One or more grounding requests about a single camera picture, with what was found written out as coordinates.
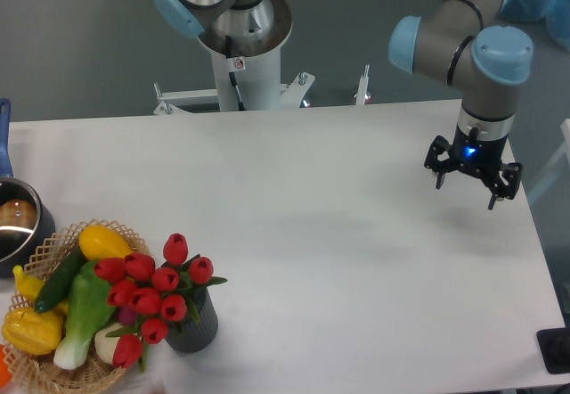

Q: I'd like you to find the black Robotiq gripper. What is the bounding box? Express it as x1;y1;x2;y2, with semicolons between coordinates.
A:
424;121;523;209

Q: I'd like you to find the red tulip bouquet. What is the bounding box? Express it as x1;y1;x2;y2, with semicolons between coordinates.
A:
94;234;227;368

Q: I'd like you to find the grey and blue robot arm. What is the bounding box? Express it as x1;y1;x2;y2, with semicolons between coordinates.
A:
153;0;533;201

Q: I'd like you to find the dark grey ribbed vase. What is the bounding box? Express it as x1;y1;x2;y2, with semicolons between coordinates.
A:
160;258;219;354

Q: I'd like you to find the blue plastic bag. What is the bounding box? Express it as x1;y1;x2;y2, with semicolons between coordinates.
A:
501;0;569;52

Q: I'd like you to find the black device at table edge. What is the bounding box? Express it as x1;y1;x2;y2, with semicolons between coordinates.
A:
536;327;569;374

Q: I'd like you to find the purple radish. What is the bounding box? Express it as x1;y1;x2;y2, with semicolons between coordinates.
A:
117;307;137;325

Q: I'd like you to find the yellow squash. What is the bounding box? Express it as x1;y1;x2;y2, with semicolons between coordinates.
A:
78;225;133;260

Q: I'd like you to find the green bok choy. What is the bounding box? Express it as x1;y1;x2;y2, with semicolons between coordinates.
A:
53;260;115;371

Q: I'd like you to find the white garlic bulb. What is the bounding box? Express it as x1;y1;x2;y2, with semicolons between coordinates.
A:
94;322;124;365

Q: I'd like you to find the dark green cucumber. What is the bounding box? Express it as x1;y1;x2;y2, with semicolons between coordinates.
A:
34;245;87;313

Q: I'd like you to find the small yellow gourd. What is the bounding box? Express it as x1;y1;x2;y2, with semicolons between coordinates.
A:
12;265;45;303

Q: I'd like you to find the yellow bell pepper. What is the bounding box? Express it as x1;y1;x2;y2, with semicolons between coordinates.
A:
2;307;63;356

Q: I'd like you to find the woven wicker basket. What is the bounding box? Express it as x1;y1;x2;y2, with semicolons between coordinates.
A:
3;219;151;394

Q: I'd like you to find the orange fruit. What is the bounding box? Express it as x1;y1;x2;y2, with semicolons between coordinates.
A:
0;345;12;388

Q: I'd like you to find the white frame at right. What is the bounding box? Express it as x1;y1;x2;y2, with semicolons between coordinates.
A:
526;119;569;206

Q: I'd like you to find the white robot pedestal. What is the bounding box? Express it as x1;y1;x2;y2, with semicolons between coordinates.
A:
152;0;373;116

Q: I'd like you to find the black pedestal cable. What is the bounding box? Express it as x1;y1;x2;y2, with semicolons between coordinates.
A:
224;35;248;111

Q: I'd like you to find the blue handled saucepan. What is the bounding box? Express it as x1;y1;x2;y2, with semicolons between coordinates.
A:
1;98;55;279

